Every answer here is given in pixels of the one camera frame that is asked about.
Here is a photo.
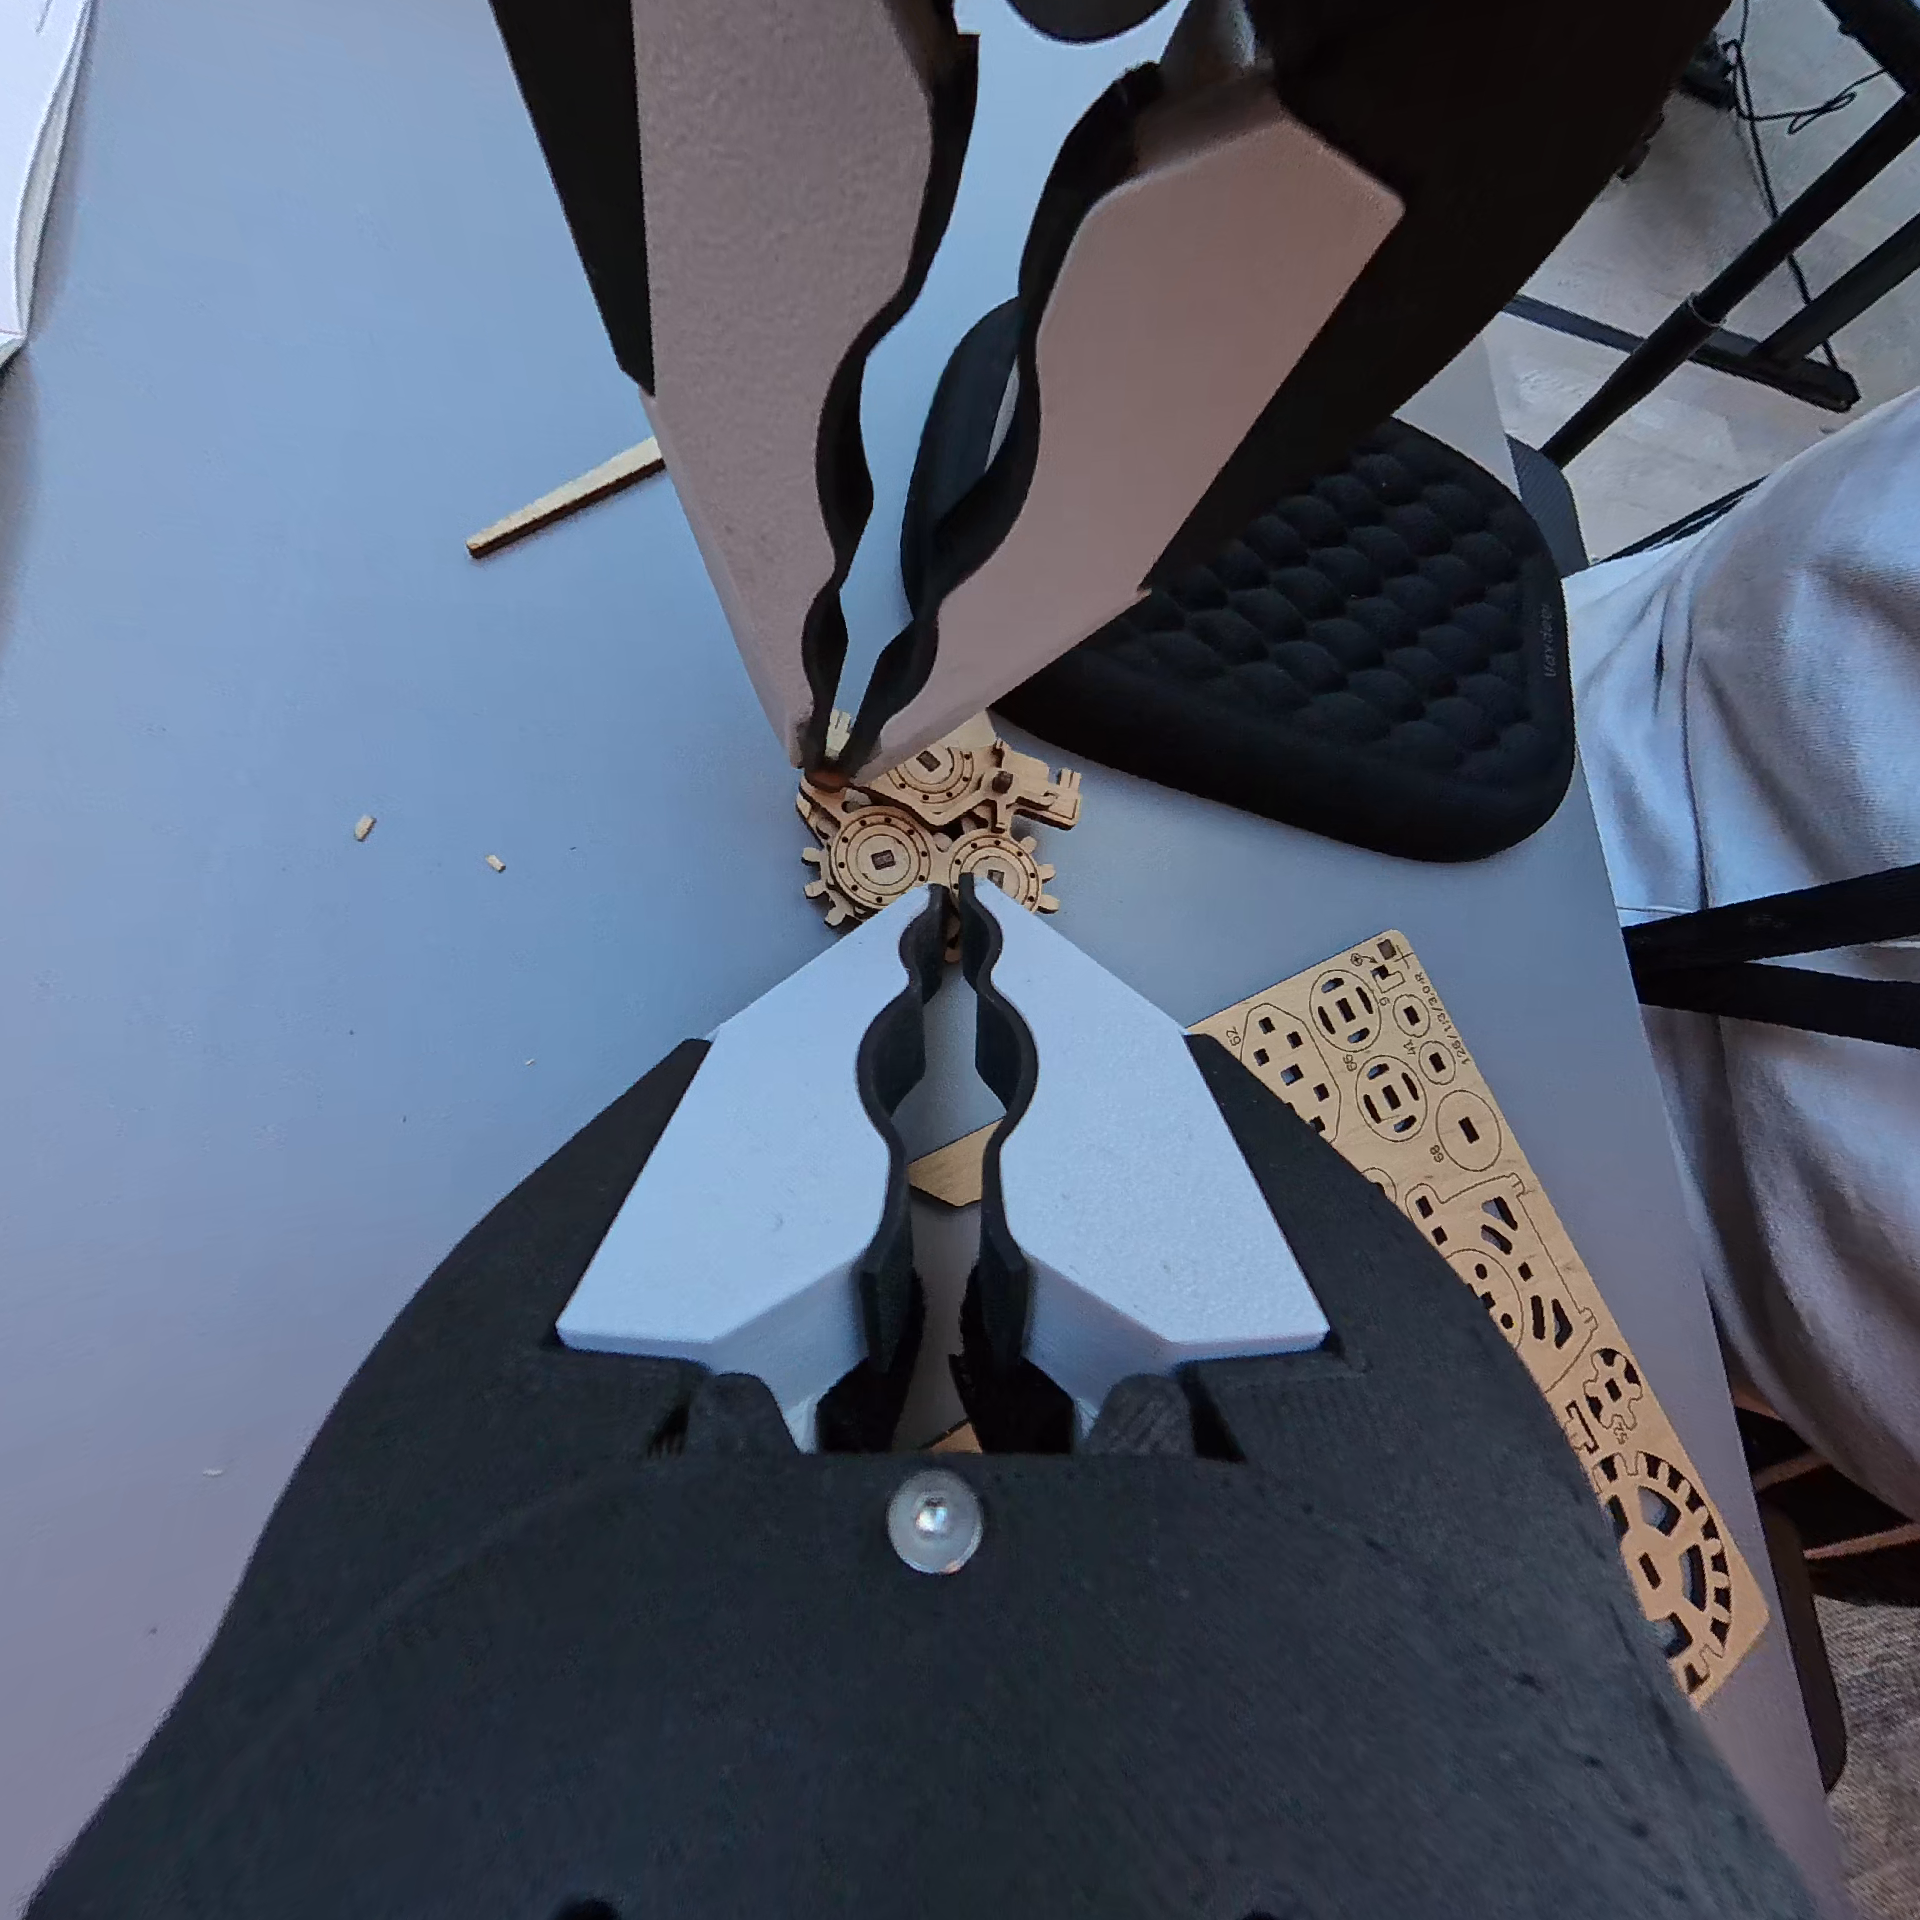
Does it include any wooden gear assembly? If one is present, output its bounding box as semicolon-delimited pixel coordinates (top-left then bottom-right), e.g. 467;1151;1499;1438
796;713;1089;926

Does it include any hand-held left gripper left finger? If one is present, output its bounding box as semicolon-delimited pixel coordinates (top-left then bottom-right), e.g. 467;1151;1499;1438
551;882;953;1456

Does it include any black strap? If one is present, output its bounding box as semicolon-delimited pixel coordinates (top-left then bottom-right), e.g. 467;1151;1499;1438
1627;861;1920;1053

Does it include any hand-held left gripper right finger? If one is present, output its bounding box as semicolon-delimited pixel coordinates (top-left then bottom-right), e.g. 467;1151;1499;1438
959;879;1332;1456

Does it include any thin wooden stick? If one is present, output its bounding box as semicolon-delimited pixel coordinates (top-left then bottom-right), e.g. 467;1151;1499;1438
466;441;666;559

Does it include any laser-cut wooden parts sheet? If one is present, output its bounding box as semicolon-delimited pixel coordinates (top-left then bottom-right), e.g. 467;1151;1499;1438
908;930;1781;1714

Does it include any black mesh wrist rest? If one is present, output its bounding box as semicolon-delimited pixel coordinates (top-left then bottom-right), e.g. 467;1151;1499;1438
991;418;1577;865

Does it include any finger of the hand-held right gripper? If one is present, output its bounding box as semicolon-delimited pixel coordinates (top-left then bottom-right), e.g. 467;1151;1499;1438
847;68;1409;756
627;0;985;772

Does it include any person's pale clothing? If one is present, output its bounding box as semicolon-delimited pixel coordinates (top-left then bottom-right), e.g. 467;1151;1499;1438
1560;380;1920;1516

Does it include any white instruction booklet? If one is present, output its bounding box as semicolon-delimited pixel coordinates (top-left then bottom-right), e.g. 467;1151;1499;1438
0;0;95;369

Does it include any black metal stand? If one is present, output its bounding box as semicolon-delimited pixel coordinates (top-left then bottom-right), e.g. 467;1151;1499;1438
1502;0;1920;469

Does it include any grey desk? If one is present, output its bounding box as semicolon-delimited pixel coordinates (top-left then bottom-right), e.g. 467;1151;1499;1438
0;0;1854;1920

